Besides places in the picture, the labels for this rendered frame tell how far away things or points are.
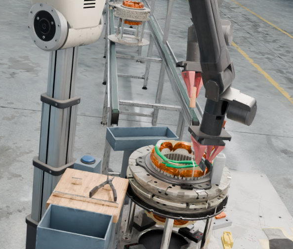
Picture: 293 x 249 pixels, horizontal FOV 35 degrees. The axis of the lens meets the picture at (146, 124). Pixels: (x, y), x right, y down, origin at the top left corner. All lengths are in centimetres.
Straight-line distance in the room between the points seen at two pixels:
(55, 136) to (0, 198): 163
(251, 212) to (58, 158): 80
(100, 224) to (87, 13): 67
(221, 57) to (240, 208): 95
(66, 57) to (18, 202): 177
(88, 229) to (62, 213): 8
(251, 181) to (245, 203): 21
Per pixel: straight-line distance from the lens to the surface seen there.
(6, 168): 360
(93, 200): 127
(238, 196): 203
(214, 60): 112
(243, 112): 117
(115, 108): 275
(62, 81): 160
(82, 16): 151
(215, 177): 139
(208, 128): 121
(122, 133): 175
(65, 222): 127
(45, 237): 118
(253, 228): 185
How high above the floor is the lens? 175
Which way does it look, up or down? 22 degrees down
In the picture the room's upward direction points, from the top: 9 degrees clockwise
